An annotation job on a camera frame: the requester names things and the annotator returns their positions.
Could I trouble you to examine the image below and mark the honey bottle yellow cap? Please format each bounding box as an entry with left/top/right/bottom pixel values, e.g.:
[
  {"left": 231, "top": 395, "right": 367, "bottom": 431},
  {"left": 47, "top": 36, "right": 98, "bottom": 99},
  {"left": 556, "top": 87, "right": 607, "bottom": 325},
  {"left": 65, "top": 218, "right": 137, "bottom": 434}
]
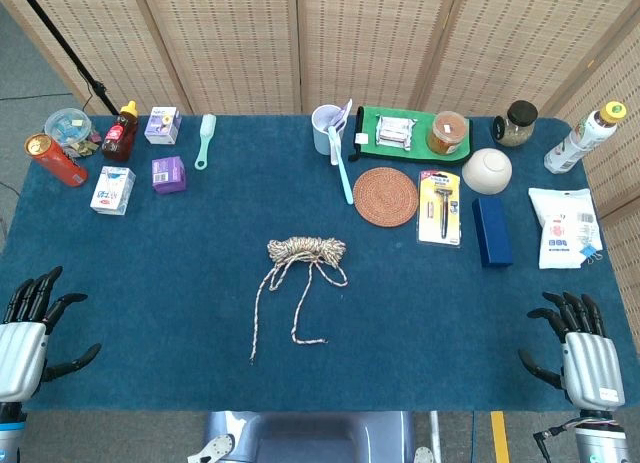
[{"left": 101, "top": 100, "right": 139, "bottom": 163}]

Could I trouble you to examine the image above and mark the round woven coaster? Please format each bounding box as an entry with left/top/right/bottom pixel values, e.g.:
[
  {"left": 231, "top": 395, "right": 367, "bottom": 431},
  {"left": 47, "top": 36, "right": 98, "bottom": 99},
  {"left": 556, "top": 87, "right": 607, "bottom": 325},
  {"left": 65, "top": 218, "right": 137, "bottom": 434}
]
[{"left": 352, "top": 166, "right": 419, "bottom": 229}]

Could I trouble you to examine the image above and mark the beige upturned bowl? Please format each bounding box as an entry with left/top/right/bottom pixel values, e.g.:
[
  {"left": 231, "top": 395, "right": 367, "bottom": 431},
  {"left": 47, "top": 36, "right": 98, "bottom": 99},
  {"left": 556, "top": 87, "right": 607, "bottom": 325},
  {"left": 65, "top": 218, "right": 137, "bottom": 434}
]
[{"left": 461, "top": 147, "right": 514, "bottom": 197}]

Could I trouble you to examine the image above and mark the black tripod pole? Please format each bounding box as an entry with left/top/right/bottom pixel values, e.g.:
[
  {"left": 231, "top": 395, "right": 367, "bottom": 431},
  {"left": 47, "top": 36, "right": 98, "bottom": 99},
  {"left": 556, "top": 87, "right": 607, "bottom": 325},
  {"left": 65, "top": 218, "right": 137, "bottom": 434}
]
[{"left": 12, "top": 0, "right": 121, "bottom": 117}]

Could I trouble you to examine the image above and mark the blue carpet table cover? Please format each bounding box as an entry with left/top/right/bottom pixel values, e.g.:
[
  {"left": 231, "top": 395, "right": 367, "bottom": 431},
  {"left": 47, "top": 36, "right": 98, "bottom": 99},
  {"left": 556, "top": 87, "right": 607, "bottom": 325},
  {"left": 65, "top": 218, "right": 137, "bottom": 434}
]
[{"left": 0, "top": 113, "right": 640, "bottom": 413}]

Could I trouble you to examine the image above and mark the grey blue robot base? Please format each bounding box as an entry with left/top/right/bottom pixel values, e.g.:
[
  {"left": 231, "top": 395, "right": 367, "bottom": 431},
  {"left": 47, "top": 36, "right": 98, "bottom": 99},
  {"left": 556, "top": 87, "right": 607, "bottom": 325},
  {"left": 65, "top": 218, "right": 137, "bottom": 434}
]
[{"left": 202, "top": 410, "right": 416, "bottom": 463}]

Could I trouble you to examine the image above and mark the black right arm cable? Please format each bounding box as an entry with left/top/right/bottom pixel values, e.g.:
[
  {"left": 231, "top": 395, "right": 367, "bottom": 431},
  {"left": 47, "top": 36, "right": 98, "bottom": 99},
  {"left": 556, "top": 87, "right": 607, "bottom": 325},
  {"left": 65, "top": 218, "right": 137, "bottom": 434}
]
[{"left": 532, "top": 417, "right": 621, "bottom": 463}]

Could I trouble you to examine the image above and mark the white purple toothpaste tube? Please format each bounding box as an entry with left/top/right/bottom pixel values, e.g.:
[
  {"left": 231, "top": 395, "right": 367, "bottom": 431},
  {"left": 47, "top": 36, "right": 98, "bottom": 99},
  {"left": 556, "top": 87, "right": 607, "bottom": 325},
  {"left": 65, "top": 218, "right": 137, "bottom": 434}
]
[{"left": 328, "top": 98, "right": 354, "bottom": 167}]

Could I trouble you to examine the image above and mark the white blue milk carton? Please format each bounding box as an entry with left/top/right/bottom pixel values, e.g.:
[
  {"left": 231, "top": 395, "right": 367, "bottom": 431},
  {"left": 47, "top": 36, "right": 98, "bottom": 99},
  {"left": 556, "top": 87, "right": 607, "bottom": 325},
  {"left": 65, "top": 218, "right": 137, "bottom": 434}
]
[{"left": 89, "top": 165, "right": 137, "bottom": 217}]

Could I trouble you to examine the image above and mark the yellow floor tape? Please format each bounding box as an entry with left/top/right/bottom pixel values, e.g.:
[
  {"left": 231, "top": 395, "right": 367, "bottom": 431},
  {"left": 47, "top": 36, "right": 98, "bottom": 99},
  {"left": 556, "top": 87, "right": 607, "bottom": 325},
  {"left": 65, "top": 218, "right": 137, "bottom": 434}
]
[{"left": 489, "top": 410, "right": 511, "bottom": 463}]

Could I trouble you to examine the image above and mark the drink bottle yellow cap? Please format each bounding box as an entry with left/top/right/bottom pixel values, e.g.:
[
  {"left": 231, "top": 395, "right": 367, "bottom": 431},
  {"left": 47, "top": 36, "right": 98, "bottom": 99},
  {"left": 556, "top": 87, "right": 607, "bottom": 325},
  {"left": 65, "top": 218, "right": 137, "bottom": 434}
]
[{"left": 543, "top": 100, "right": 628, "bottom": 176}]

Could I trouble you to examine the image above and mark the beige braided rope bundle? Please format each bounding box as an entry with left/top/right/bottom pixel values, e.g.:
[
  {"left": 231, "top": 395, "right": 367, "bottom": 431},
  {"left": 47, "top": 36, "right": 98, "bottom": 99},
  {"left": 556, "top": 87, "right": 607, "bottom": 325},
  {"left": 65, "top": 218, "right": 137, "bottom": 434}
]
[{"left": 248, "top": 236, "right": 349, "bottom": 367}]

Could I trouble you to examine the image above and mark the red drink can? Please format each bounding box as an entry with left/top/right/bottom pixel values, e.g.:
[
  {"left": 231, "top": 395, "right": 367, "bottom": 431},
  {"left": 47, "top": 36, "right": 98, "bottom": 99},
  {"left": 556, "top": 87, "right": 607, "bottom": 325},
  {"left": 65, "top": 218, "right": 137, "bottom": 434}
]
[{"left": 24, "top": 133, "right": 89, "bottom": 188}]

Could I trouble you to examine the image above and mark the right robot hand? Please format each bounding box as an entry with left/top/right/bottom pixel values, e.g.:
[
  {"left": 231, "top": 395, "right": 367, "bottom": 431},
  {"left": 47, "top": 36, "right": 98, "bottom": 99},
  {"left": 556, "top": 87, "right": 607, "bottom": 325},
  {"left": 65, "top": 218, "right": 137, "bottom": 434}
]
[{"left": 517, "top": 291, "right": 626, "bottom": 412}]

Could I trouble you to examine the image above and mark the dark blue long box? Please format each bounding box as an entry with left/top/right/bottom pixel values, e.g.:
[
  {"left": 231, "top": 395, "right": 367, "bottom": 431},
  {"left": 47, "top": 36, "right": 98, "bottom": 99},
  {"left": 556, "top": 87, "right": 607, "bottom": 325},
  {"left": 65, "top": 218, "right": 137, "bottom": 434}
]
[{"left": 471, "top": 196, "right": 515, "bottom": 270}]

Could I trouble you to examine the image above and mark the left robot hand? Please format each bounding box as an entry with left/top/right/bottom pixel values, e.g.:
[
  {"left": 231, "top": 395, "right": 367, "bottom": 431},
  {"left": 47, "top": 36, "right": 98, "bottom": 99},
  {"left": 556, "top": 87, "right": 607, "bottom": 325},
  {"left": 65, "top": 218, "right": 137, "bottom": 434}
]
[{"left": 0, "top": 265, "right": 103, "bottom": 403}]

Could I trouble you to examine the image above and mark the glass jar black lid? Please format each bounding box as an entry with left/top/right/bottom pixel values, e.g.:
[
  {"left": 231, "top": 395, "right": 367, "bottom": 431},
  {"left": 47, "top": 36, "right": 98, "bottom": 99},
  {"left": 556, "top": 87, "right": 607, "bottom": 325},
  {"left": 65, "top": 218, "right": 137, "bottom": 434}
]
[{"left": 492, "top": 99, "right": 539, "bottom": 148}]

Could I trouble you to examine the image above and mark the light blue cup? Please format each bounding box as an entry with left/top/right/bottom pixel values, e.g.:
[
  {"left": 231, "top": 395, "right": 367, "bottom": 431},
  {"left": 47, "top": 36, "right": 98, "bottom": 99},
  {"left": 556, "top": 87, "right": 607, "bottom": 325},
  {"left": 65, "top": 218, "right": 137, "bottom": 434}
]
[{"left": 311, "top": 104, "right": 351, "bottom": 156}]

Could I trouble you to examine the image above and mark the orange jar clear lid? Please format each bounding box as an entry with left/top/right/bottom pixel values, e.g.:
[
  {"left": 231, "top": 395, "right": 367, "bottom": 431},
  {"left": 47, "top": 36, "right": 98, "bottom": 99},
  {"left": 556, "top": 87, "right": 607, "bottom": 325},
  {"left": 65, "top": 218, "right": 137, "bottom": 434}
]
[{"left": 426, "top": 110, "right": 470, "bottom": 157}]

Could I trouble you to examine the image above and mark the purple small box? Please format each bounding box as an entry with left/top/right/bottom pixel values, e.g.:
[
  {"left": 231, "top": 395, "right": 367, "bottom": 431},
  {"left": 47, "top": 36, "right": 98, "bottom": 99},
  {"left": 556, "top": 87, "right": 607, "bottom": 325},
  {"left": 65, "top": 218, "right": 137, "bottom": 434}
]
[{"left": 151, "top": 155, "right": 188, "bottom": 196}]

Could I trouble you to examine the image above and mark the white wipes pack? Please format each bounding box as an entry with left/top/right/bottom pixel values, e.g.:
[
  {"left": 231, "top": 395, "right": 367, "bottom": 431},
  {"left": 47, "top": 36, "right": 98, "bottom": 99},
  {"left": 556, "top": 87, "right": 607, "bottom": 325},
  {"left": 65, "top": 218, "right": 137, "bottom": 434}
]
[{"left": 528, "top": 186, "right": 604, "bottom": 271}]

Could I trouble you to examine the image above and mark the silver snack packet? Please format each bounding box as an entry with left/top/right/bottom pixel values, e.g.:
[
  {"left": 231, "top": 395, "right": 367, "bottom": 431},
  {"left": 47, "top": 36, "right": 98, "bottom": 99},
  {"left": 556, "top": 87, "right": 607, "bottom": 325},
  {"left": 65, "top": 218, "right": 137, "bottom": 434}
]
[{"left": 373, "top": 114, "right": 418, "bottom": 152}]

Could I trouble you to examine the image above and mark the clear plastic candy tub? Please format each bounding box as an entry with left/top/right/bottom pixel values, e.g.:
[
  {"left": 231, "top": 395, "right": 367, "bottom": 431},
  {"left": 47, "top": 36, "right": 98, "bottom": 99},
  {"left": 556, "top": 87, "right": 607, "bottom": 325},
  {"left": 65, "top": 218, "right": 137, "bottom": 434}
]
[{"left": 43, "top": 107, "right": 103, "bottom": 160}]

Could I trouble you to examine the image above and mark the mint green scrub brush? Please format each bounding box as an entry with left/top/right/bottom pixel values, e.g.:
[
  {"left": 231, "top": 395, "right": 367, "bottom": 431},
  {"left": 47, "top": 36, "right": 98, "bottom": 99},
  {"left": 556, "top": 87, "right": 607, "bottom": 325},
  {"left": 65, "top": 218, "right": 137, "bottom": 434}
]
[{"left": 193, "top": 113, "right": 218, "bottom": 172}]

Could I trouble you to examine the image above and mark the light blue toothbrush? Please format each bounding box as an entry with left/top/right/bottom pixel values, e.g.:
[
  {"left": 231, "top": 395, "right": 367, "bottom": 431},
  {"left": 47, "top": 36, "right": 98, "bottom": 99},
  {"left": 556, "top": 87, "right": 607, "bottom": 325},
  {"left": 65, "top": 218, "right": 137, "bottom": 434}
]
[{"left": 327, "top": 125, "right": 355, "bottom": 206}]

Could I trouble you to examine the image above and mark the white purple carton box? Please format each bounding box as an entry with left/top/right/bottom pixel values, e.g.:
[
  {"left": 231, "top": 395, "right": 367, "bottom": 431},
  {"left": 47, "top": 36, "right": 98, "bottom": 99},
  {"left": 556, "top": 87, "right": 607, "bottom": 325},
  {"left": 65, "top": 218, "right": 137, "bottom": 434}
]
[{"left": 143, "top": 106, "right": 183, "bottom": 146}]

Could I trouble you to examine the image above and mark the razor in yellow package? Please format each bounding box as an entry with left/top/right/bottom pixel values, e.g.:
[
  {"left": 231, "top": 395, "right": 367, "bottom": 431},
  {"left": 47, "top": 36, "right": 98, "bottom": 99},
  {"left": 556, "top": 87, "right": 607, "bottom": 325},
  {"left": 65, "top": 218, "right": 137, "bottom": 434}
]
[{"left": 417, "top": 170, "right": 463, "bottom": 250}]

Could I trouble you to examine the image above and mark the green cloth black trim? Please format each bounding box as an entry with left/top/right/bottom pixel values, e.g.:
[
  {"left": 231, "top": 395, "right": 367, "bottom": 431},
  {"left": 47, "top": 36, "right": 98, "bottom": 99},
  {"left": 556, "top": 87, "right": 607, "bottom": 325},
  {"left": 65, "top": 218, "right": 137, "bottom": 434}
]
[{"left": 347, "top": 105, "right": 474, "bottom": 167}]

